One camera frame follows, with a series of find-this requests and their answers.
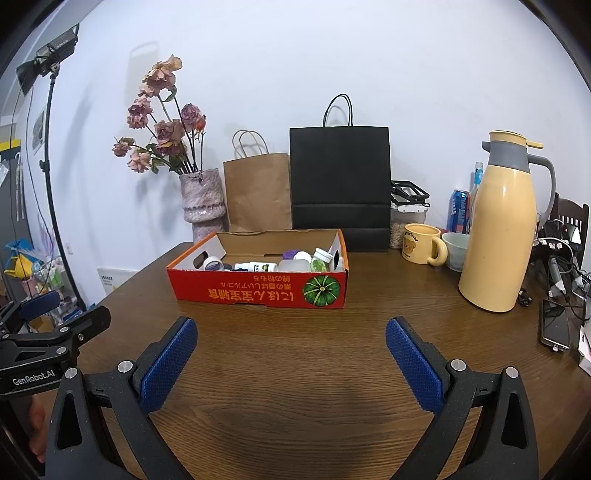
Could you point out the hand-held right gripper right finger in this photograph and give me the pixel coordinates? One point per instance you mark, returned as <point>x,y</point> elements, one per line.
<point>413,364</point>

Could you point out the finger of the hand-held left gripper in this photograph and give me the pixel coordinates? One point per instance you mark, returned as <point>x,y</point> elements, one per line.
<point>41,304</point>
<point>94,321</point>

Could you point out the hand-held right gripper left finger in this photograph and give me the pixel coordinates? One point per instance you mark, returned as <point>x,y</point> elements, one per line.
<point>168,364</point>

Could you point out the pale tape roll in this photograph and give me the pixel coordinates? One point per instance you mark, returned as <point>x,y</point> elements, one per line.
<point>213,264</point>

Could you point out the red orange cardboard box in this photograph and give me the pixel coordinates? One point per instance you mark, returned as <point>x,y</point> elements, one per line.
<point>258,290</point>

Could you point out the white spray bottle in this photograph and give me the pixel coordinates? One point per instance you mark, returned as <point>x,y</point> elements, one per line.
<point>256,266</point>

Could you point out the translucent plastic container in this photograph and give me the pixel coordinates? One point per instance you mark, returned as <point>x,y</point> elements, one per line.
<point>293,266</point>

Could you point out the purple screw cap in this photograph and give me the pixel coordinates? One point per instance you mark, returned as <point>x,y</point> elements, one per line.
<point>290,254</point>

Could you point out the person's left hand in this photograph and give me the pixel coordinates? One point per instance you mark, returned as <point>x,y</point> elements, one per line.
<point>38,424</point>

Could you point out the cluttered storage cart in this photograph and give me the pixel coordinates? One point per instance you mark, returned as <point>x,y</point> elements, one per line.
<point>51,277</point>

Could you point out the white flat board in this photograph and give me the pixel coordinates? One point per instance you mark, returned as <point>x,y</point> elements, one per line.
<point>115,279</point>

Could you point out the blue yellow packet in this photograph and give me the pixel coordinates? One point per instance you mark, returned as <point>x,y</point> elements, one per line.
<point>18,261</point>

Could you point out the yellow bear mug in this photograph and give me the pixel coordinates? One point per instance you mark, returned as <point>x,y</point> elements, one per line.
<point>415,244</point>

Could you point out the grey ceramic cup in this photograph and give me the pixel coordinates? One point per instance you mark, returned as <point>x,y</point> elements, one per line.
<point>455,251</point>

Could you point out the black plug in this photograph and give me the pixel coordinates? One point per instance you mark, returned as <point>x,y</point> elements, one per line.
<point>526,297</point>

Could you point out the clear jar black clip lid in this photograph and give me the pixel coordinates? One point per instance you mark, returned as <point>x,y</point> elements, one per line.
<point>399,230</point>

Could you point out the black smartphone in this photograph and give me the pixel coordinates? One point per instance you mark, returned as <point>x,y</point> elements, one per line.
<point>555,325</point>

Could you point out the yellow thermos jug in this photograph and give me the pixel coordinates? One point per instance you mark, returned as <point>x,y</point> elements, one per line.
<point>498,240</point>

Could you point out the blue drink can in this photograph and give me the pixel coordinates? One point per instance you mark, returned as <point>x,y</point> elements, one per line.
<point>458,212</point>

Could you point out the pink mottled ceramic vase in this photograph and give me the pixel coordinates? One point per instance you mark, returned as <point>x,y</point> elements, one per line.
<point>203,198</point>

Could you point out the brown paper bag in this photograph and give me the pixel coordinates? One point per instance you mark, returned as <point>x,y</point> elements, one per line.
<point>256,194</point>

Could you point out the clear glass bottle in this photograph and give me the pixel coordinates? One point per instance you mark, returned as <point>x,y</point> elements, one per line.
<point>475,177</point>

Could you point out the bunch of dried roses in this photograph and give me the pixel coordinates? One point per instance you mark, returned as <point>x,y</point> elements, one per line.
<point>161,129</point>

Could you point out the black paper bag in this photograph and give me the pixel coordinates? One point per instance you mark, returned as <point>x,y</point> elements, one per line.
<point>339,175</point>

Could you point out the black device red light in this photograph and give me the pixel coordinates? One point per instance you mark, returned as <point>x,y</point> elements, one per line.
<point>571,233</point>

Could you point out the dark wooden chair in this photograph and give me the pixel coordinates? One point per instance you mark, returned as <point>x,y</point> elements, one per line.
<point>568,210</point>

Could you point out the black studio light stand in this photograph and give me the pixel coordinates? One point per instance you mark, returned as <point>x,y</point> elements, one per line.
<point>51,50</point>

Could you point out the small wall picture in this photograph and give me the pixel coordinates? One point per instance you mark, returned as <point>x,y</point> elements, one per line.
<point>38,129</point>

